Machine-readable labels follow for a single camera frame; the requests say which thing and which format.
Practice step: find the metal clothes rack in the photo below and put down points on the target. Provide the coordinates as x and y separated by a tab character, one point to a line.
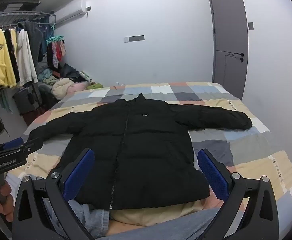
18	16

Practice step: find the checkered pastel bed quilt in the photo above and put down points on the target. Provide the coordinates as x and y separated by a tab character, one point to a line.
248	155

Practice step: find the colourful hanging clothes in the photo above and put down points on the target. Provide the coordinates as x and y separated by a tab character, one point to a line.
56	53

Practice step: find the person's left leg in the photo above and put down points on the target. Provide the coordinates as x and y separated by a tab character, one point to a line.
91	217

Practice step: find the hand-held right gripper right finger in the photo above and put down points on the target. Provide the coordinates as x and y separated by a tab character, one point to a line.
213	175

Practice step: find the white plastic device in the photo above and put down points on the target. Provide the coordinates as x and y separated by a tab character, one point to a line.
85	76

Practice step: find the yellow hanging garment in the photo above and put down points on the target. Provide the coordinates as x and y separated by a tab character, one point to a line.
3	62

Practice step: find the black hanging garment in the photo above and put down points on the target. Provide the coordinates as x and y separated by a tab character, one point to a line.
13	60

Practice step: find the black storage box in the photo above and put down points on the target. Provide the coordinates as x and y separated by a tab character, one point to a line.
26	100

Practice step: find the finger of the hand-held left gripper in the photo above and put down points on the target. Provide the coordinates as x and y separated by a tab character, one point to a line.
33	145
13	143

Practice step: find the green clip hanger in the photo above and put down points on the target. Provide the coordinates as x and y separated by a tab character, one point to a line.
54	39

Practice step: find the grey wall switch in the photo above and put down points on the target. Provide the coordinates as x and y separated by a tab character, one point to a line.
251	25

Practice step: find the pink cloth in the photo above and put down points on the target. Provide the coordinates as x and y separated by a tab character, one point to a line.
77	88

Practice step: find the black puffer jacket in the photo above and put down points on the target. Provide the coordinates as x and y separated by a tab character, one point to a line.
148	142

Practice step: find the white air conditioner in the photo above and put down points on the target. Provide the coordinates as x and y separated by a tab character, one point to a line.
69	11

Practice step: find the pile of dark clothes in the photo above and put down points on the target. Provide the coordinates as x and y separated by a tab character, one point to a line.
68	72

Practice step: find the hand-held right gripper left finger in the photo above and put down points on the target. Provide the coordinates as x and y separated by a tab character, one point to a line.
79	172

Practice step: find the dark grey hanging hoodie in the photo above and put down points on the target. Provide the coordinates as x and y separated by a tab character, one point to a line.
33	40

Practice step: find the green cloth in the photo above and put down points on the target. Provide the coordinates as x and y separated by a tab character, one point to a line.
94	86

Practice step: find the white hanging garment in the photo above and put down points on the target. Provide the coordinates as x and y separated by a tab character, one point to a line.
26	60

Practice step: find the grey door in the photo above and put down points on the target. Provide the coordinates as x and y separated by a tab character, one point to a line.
228	30

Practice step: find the grey wall panel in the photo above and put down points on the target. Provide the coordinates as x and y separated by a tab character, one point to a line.
134	38

